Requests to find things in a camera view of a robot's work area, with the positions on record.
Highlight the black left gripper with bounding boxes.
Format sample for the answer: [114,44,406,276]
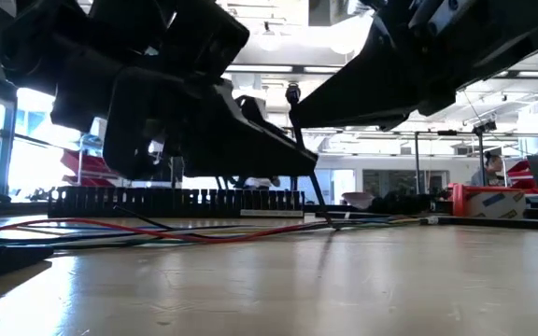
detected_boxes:
[51,64,319,181]

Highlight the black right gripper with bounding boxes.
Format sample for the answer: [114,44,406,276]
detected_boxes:
[290,0,538,133]

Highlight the black slotted cable duct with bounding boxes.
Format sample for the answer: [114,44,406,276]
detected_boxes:
[47,185,305,219]

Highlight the black metal pole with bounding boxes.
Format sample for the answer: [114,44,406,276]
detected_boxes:
[412,131,422,195]

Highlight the red and white box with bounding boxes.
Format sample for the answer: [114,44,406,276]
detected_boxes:
[450,183,528,219]

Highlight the person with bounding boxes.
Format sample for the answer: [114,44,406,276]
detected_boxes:
[470,151,513,188]

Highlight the red storage bins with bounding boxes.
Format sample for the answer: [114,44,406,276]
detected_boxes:
[506,160,531,188]

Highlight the shelf with red bins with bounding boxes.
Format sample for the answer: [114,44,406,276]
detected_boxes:
[60,133,125,189]

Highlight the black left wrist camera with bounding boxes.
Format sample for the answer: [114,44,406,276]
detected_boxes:
[156,0,251,88]

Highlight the black flat duct cover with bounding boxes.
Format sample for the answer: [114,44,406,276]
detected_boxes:
[315,210,538,233]

